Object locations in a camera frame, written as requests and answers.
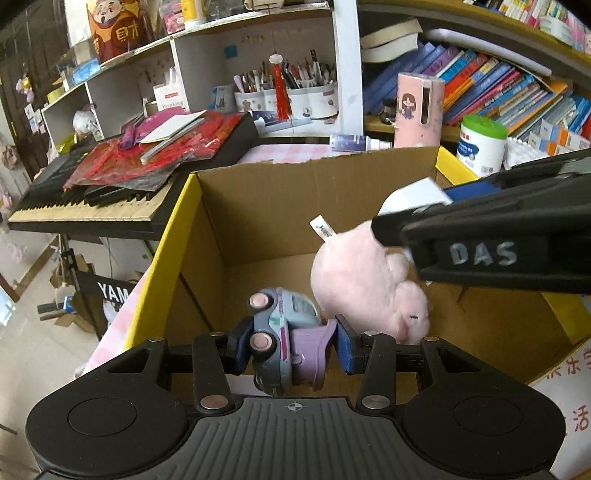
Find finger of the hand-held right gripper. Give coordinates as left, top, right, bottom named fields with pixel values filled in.
left=441, top=148, right=591, bottom=202
left=371, top=177, right=591, bottom=248

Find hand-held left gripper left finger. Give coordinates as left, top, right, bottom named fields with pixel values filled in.
left=99, top=322, right=256, bottom=415

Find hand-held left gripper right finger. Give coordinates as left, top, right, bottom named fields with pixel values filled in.
left=334, top=315, right=509, bottom=412

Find grey-blue toy car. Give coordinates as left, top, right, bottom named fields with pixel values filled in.
left=248, top=287, right=324, bottom=397

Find white charger plug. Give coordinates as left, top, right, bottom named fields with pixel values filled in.
left=379, top=178, right=453, bottom=215

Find large pink plush pig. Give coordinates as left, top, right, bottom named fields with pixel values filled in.
left=310, top=215, right=432, bottom=344

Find yellow cardboard box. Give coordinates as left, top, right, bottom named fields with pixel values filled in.
left=124, top=145, right=591, bottom=398

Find white quilted pouch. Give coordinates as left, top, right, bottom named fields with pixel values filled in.
left=503, top=138, right=550, bottom=171

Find stack of orange white boxes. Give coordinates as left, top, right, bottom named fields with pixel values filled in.
left=517, top=117, right=591, bottom=155

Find white jar green lid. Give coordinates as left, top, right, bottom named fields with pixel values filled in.
left=456, top=114, right=509, bottom=178

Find purple white tube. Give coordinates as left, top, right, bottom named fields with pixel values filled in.
left=329, top=134, right=393, bottom=153

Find row of leaning books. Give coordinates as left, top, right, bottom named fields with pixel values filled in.
left=362, top=41, right=591, bottom=153

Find pink cartoon humidifier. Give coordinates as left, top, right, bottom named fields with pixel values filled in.
left=392, top=72, right=446, bottom=148

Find row of upright books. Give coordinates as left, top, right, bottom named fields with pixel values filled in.
left=475, top=0, right=591, bottom=51

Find black keyboard stand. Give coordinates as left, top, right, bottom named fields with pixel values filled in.
left=39, top=235, right=139, bottom=342

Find red tassel ornament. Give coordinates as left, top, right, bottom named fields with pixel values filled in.
left=269, top=54, right=291, bottom=121

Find bunch of pens and brushes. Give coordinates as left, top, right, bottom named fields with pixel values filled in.
left=233, top=55, right=338, bottom=93

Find thick white-paged books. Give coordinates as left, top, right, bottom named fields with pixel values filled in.
left=360, top=17, right=423, bottom=63

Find black electronic keyboard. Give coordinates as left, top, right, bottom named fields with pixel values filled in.
left=8, top=113, right=260, bottom=241

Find grey notebook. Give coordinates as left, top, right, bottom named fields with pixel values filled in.
left=140, top=120, right=204, bottom=164

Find red shiny cloth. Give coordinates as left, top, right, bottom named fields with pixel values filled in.
left=62, top=111, right=243, bottom=190

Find magenta cloth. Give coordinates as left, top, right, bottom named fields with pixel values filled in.
left=121, top=115, right=185, bottom=151

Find white shelf unit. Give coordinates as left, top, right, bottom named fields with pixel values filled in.
left=41, top=2, right=340, bottom=148

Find red white card box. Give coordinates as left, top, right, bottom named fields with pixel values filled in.
left=152, top=83, right=188, bottom=114

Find white plastic bag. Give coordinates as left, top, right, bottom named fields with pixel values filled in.
left=73, top=105, right=105, bottom=137

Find white bottle yellow label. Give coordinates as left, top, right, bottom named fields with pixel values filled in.
left=180, top=0, right=206, bottom=26

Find pink patterned box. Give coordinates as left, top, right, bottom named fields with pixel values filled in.
left=159, top=0, right=185, bottom=35

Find blue packet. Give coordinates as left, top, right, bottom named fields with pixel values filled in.
left=69, top=60, right=100, bottom=86

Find dark door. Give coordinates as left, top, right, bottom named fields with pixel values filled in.
left=0, top=0, right=70, bottom=181

